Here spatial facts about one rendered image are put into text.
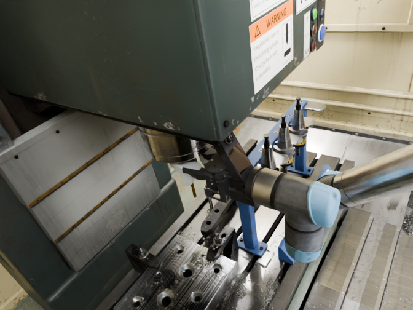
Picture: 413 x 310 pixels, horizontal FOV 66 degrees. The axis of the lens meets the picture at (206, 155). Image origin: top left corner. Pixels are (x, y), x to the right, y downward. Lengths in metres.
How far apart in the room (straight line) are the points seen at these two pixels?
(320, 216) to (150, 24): 0.41
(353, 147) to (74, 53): 1.37
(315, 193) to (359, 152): 1.10
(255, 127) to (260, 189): 1.25
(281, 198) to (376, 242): 0.84
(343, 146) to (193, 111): 1.30
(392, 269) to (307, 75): 0.91
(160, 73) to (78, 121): 0.62
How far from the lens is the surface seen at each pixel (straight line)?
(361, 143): 1.70
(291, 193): 0.59
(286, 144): 0.96
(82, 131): 1.06
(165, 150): 0.64
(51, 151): 1.02
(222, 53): 0.43
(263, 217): 1.21
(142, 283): 1.01
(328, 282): 1.21
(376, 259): 1.34
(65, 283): 1.29
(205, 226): 1.12
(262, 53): 0.53
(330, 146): 1.69
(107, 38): 0.51
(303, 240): 0.66
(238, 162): 0.63
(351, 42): 1.54
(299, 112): 1.03
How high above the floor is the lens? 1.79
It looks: 35 degrees down
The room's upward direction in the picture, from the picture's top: 12 degrees counter-clockwise
